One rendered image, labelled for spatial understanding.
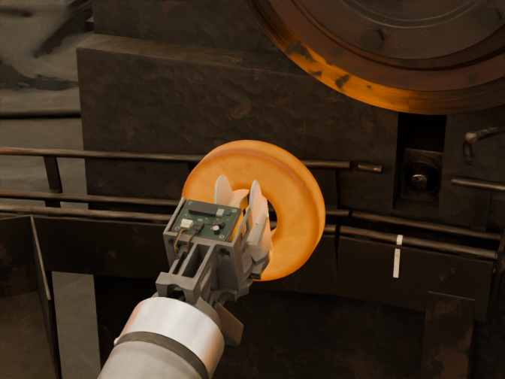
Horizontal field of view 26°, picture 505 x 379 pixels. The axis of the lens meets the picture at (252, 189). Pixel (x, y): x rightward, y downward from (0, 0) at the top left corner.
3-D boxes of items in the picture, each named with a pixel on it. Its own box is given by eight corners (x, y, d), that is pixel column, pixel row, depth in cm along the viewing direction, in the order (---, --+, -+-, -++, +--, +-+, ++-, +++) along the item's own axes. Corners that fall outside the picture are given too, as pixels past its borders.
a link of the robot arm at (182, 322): (214, 405, 99) (117, 383, 102) (232, 364, 102) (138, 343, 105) (202, 343, 93) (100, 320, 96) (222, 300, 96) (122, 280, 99)
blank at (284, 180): (180, 137, 117) (168, 149, 114) (319, 137, 112) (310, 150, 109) (201, 265, 123) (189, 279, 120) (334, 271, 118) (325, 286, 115)
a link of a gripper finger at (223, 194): (252, 150, 112) (221, 210, 106) (256, 192, 116) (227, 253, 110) (223, 145, 113) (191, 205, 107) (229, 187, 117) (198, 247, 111)
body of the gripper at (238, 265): (256, 204, 104) (213, 296, 96) (264, 265, 110) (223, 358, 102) (182, 191, 106) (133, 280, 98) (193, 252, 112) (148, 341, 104)
